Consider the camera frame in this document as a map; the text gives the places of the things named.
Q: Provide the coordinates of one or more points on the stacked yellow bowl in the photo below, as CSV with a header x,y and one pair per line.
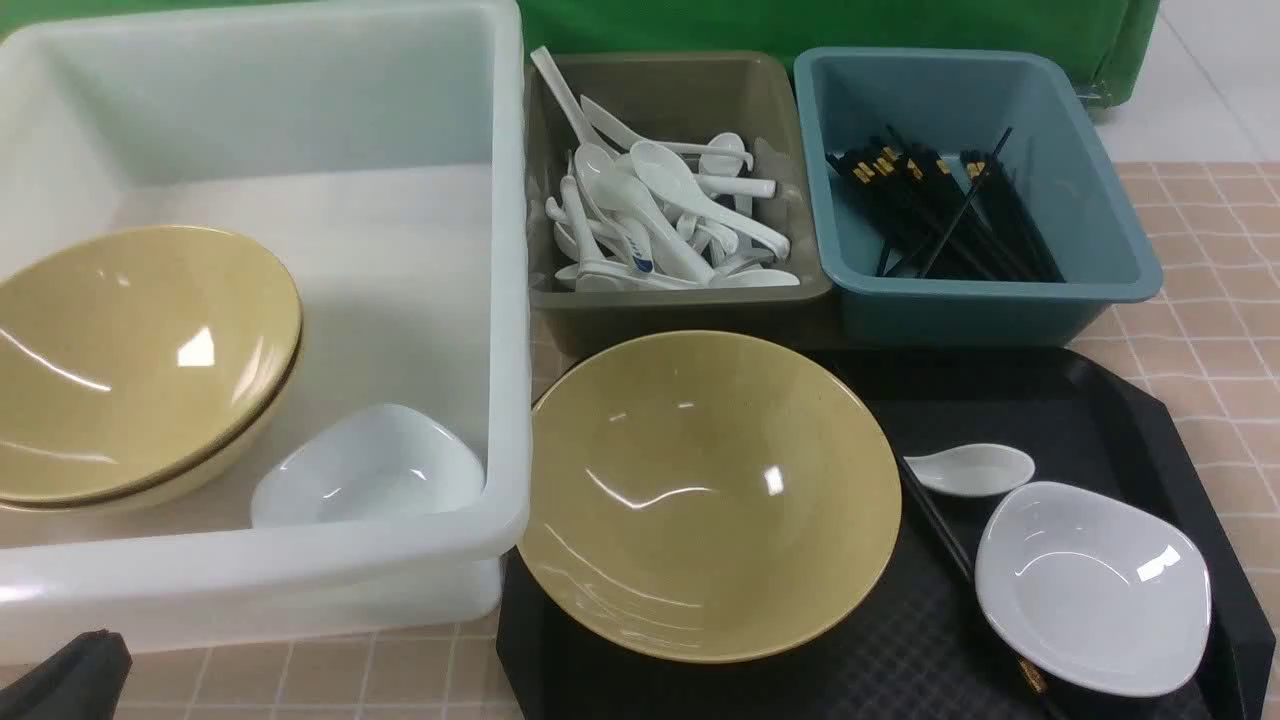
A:
x,y
230,460
139,362

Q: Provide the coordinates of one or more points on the white dish in tub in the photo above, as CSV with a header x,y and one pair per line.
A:
x,y
385,461

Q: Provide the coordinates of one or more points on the lower stacked yellow bowl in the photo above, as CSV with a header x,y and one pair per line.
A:
x,y
230,460

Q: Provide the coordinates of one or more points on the brown plastic spoon bin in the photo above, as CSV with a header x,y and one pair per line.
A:
x,y
679,97

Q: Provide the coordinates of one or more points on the white soup spoon on tray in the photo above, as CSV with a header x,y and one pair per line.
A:
x,y
973,471

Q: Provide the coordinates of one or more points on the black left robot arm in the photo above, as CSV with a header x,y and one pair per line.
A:
x,y
83,680

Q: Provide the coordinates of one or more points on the white dish on tray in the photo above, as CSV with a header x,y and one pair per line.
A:
x,y
1093,590

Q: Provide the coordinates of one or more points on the blue plastic chopstick bin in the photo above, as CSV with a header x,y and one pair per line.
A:
x,y
955,100

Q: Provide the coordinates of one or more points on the top stacked yellow bowl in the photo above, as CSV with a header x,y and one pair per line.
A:
x,y
139,362

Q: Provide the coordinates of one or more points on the green backdrop cloth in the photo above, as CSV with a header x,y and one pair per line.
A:
x,y
1101,46

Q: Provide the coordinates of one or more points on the black plastic serving tray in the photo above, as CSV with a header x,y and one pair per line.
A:
x,y
918,648

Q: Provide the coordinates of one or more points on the yellow noodle bowl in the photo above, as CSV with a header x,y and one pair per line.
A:
x,y
708,497

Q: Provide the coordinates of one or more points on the pile of black chopsticks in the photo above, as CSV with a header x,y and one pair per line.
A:
x,y
943,220

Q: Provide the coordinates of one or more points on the pile of white spoons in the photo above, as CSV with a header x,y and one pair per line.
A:
x,y
642,214

